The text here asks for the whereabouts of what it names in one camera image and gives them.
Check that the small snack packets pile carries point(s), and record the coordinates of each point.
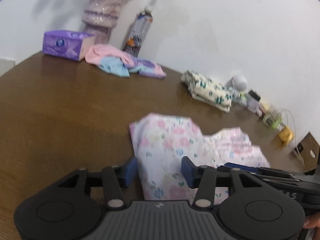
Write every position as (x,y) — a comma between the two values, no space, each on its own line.
(263,107)

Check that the brown cardboard piece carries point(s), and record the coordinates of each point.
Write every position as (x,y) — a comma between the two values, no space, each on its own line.
(308,148)

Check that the pink floral garment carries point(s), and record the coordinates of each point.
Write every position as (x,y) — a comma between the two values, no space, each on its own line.
(161,141)

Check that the cream green floral folded cloth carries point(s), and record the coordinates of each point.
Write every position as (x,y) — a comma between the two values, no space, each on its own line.
(206,90)

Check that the right hand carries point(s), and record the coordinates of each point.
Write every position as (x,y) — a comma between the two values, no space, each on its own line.
(312,221)

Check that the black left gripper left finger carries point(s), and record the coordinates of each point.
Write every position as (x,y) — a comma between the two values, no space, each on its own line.
(112,179)

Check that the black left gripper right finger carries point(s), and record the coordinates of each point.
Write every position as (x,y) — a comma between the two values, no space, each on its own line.
(247,191)

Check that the purple knitted vase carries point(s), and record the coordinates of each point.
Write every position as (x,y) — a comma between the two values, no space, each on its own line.
(100,17)

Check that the white astronaut figurine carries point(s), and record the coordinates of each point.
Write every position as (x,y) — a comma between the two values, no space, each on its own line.
(238,85)

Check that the purple tissue box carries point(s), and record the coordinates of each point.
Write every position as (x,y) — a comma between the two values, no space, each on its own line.
(72,45)

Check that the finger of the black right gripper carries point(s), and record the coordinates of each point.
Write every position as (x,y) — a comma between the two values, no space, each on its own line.
(247,168)

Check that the white cup with black lid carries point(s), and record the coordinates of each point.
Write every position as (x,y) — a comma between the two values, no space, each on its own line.
(252,101)

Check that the pink blue purple garment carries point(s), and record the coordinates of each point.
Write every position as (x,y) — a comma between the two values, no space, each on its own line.
(113,61)

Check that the yellow round object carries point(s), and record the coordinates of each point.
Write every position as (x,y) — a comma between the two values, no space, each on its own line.
(286,135)

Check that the green clear plastic box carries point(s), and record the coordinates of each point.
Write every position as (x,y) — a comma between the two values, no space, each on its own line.
(273,119)

